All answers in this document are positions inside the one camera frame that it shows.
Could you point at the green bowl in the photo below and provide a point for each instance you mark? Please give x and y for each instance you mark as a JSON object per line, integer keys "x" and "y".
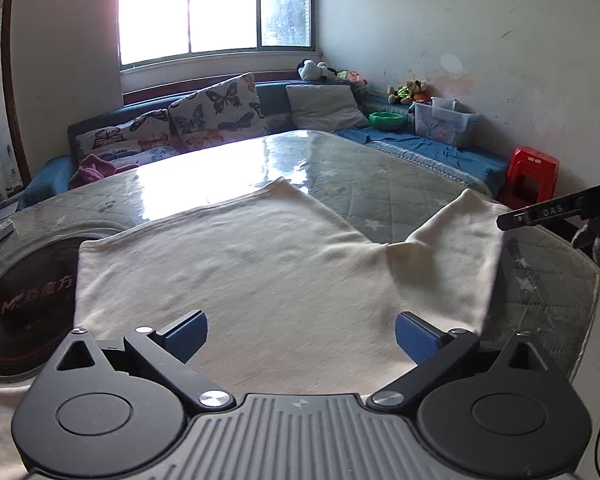
{"x": 386, "y": 121}

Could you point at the red plastic stool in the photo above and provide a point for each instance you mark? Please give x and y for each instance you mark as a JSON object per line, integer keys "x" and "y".
{"x": 530, "y": 175}

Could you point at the black round induction cooker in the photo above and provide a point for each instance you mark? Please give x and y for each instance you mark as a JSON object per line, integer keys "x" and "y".
{"x": 25, "y": 300}

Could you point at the blue sofa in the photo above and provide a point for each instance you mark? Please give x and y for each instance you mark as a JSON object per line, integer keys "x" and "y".
{"x": 275, "y": 102}

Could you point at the blue sofa cover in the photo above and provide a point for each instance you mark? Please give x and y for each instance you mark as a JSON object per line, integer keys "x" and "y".
{"x": 430, "y": 152}

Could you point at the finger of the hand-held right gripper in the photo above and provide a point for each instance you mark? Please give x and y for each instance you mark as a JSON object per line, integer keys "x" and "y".
{"x": 550, "y": 210}

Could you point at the large butterfly print cushion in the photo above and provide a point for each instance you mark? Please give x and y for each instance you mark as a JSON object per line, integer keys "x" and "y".
{"x": 215, "y": 110}

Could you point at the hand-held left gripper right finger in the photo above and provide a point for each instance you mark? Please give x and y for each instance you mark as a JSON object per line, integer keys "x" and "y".
{"x": 416, "y": 340}

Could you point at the pink cloth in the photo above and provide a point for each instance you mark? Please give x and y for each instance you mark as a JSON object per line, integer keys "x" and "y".
{"x": 95, "y": 170}

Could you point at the colourful plush toy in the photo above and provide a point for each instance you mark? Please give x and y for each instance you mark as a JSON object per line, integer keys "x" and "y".
{"x": 354, "y": 78}

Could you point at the panda plush toy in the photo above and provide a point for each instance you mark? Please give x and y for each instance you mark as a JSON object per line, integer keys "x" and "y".
{"x": 312, "y": 70}

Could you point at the brown and green plush toy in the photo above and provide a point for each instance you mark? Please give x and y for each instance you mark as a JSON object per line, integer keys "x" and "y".
{"x": 407, "y": 92}

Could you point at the brown door frame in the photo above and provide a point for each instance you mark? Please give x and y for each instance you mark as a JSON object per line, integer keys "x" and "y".
{"x": 10, "y": 85}

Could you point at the grey cushion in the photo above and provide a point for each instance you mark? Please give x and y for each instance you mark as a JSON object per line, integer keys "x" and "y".
{"x": 325, "y": 107}

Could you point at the clear plastic storage box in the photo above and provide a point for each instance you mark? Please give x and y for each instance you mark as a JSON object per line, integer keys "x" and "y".
{"x": 442, "y": 125}

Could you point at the small butterfly print cushion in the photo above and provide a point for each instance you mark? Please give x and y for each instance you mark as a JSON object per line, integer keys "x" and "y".
{"x": 125, "y": 137}

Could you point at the window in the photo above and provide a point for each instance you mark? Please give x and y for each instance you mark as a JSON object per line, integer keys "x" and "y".
{"x": 215, "y": 7}

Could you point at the cream garment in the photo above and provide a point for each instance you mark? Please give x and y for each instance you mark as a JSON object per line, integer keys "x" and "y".
{"x": 260, "y": 270}

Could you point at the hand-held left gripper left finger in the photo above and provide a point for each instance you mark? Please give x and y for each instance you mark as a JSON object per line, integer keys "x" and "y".
{"x": 187, "y": 335}

